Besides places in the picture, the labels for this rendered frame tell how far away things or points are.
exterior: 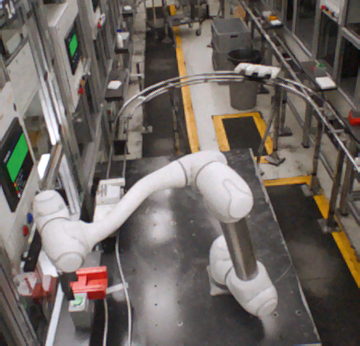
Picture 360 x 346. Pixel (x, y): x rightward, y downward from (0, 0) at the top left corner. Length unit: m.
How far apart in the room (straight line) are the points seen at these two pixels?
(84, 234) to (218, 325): 0.93
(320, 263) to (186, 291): 1.32
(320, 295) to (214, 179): 1.75
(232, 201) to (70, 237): 0.51
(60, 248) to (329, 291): 2.14
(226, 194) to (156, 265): 0.97
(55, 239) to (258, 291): 0.90
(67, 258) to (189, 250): 1.15
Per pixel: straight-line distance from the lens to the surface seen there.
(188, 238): 2.38
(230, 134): 4.49
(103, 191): 2.37
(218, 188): 1.41
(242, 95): 4.87
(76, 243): 1.28
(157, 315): 2.09
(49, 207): 1.38
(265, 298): 1.86
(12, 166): 1.38
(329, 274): 3.17
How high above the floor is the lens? 2.37
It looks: 34 degrees down
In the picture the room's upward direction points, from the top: 5 degrees counter-clockwise
